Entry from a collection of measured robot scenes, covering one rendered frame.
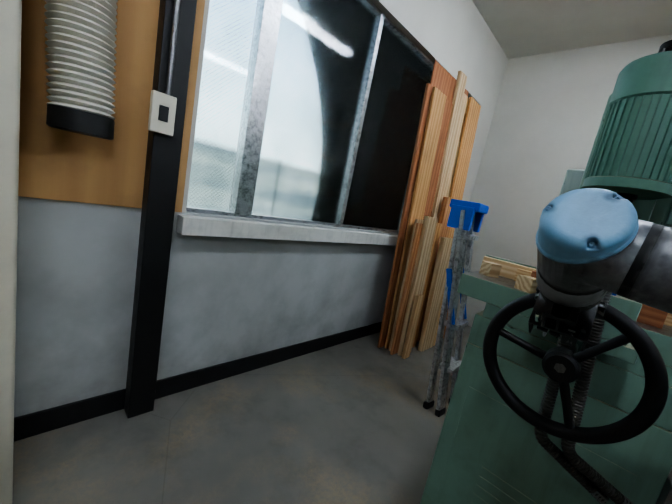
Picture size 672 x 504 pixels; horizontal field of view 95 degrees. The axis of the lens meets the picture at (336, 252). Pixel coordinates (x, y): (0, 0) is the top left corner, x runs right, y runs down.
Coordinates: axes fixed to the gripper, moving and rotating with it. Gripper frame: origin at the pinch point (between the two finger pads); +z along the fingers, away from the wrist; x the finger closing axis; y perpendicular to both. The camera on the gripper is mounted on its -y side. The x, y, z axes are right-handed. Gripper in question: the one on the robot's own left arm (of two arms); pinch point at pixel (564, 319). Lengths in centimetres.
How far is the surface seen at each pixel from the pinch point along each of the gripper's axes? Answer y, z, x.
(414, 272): -46, 130, -94
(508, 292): -10.2, 21.7, -13.8
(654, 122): -54, 5, 3
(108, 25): -18, -64, -113
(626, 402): 3.4, 29.7, 13.9
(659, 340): -9.8, 21.9, 15.2
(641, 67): -65, -1, -2
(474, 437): 27, 43, -12
